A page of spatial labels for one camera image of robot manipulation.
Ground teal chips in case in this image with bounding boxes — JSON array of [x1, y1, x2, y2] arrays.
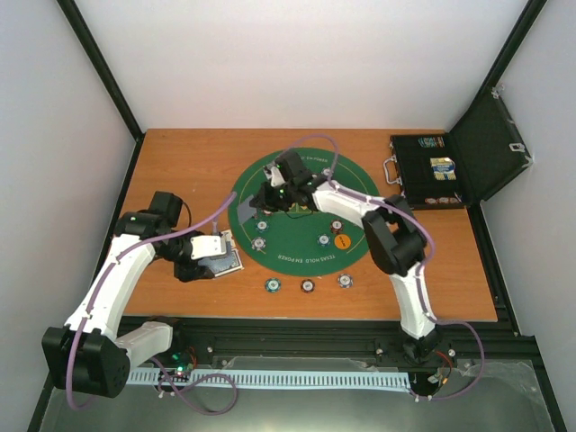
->
[[418, 136, 445, 149]]

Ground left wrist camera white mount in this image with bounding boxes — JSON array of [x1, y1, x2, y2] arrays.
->
[[190, 235, 227, 260]]

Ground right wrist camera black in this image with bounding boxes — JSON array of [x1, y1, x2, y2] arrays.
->
[[264, 149, 311, 187]]

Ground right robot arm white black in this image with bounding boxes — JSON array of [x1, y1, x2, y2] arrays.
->
[[248, 176, 440, 365]]

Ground card deck in case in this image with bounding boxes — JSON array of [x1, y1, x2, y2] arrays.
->
[[430, 157, 456, 181]]

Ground blue playing card deck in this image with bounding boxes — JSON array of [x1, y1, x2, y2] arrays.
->
[[211, 249, 244, 278]]

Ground orange big blind button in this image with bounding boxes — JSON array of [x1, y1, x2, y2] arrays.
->
[[334, 233, 352, 250]]

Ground black poker case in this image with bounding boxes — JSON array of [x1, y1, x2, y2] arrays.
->
[[382, 85, 533, 210]]

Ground black aluminium frame rail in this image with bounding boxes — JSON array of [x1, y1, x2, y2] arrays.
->
[[121, 314, 541, 374]]

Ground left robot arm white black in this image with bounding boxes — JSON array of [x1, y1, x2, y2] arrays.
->
[[41, 192, 227, 410]]

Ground white poker chip stack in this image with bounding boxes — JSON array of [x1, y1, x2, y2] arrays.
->
[[337, 274, 354, 288]]

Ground red chips in case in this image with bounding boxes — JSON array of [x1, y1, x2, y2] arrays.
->
[[425, 196, 462, 205]]

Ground round green poker mat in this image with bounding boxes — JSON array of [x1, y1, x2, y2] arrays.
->
[[228, 151, 368, 276]]

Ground green controller board with LEDs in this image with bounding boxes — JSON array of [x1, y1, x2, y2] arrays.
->
[[170, 346, 198, 377]]

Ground grey card box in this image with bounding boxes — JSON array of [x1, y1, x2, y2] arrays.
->
[[199, 246, 239, 275]]

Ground red poker chip stack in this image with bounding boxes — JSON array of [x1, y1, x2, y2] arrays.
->
[[301, 279, 315, 293]]

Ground light blue cable duct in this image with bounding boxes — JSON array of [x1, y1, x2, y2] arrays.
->
[[125, 364, 411, 391]]

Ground teal poker chip stack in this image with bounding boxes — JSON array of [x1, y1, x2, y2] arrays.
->
[[265, 277, 282, 293]]

